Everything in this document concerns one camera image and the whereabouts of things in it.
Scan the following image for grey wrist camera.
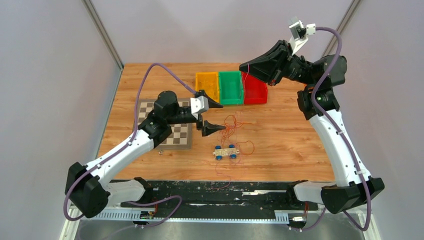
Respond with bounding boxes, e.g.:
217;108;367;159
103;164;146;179
190;96;209;120
288;17;316;56

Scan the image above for wooden chessboard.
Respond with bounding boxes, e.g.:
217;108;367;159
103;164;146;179
137;99;193;151

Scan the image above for red plastic bin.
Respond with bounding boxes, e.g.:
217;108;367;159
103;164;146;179
241;72;268;105

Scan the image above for green plastic bin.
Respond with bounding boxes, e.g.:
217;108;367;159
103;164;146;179
218;71;244;105

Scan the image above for slotted grey cable duct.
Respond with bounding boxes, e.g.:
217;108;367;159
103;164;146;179
80;209;290;225

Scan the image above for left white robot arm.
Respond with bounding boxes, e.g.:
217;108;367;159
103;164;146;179
63;90;225;220

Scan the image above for orange thin cable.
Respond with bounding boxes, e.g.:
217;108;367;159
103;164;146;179
218;111;257;160

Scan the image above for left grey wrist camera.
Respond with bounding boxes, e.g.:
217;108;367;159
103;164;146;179
190;96;209;120

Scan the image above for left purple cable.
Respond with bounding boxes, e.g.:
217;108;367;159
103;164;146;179
62;62;198;229

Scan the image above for yellow plastic bin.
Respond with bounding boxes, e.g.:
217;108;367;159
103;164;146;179
195;72;220;103

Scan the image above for wooden toy car blue wheels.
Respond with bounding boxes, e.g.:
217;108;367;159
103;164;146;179
212;144;240;161

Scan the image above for yellow thin cable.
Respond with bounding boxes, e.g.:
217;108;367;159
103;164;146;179
198;75;220;99

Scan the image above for right aluminium frame post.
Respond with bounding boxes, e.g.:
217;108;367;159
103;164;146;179
321;0;363;59

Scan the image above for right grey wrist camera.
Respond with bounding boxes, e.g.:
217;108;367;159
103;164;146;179
288;17;316;56

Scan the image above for left aluminium frame post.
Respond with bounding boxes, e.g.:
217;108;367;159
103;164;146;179
81;0;124;72

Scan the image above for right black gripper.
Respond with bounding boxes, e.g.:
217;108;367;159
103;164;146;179
238;39;316;88

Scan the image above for aluminium frame post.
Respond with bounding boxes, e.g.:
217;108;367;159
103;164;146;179
321;0;363;59
81;0;124;72

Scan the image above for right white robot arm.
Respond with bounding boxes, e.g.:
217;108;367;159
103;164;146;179
239;40;385;214

